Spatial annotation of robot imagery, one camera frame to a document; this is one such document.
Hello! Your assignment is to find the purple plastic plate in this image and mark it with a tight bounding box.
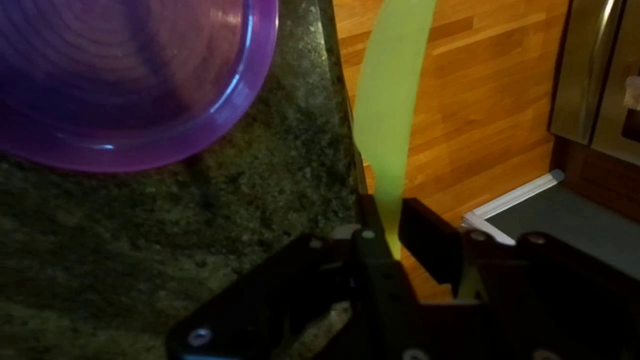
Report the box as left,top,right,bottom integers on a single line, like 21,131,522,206
0,0,280,176

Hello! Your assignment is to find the grey floor mat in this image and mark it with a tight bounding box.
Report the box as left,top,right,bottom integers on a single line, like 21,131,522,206
463,169,640,282

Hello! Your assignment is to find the stainless steel appliance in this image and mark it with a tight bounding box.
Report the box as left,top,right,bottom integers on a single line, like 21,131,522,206
546,0,640,169

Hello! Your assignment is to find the yellow-green plastic knife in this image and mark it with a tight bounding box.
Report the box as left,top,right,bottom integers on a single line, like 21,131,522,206
350,0,441,263

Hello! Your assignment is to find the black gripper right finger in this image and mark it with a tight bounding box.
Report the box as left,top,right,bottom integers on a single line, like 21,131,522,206
399,197,640,360

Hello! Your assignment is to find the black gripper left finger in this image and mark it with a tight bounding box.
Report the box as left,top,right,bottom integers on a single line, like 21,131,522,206
164,192,419,360

